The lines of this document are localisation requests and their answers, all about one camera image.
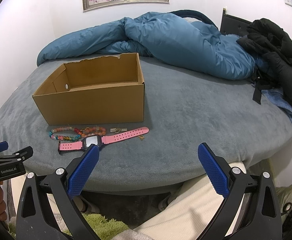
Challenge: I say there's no orange bead bracelet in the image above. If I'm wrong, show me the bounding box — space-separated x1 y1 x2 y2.
79 126 107 138

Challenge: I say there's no multicolour bead bracelet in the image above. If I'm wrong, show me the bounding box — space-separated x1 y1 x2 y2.
48 126 83 142

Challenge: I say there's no blue towel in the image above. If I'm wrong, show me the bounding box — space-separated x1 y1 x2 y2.
261 88 292 123

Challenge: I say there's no grey bed sheet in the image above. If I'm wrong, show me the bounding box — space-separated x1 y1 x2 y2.
0 57 292 194

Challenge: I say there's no cream trouser leg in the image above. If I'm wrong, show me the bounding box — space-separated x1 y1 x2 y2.
133 162 249 240

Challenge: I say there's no blue duvet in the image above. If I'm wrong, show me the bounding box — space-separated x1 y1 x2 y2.
37 12 255 80

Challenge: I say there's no black jacket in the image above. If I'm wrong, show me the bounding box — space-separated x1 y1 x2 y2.
237 18 292 107

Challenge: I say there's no black headboard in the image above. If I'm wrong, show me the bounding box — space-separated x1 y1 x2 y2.
220 8 251 37

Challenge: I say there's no brown cardboard box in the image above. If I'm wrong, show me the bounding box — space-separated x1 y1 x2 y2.
33 53 145 125

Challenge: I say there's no green fuzzy rug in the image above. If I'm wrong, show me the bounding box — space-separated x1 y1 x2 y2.
8 213 129 239

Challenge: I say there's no white wall socket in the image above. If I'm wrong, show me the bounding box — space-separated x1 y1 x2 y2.
284 0 292 7

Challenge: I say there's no pink strap smartwatch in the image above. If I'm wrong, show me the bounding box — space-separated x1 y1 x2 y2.
49 127 149 153

